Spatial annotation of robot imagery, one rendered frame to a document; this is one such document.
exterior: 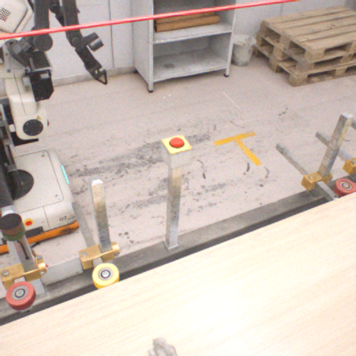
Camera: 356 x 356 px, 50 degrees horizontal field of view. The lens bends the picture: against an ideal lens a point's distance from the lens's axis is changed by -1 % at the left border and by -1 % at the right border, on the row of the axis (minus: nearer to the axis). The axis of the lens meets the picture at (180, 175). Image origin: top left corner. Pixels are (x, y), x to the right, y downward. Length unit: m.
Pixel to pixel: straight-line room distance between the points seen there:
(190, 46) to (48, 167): 2.32
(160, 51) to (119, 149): 1.43
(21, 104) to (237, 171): 1.63
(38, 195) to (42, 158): 0.33
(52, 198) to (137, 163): 0.84
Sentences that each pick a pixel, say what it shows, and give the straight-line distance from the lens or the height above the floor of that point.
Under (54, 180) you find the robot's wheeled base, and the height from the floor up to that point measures 0.28.
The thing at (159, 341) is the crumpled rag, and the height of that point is 0.92.
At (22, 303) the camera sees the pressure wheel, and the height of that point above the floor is 0.91.
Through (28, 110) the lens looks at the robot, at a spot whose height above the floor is 0.83.
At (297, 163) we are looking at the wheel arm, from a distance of 1.83.
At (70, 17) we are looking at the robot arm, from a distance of 1.79.
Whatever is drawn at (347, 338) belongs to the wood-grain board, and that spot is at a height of 0.90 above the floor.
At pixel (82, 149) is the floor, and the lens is 3.12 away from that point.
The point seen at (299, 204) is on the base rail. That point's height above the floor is 0.70.
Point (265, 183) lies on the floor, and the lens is 2.90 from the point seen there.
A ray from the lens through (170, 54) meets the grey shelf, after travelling 4.20.
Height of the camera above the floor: 1.94
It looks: 43 degrees down
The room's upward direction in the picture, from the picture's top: 4 degrees clockwise
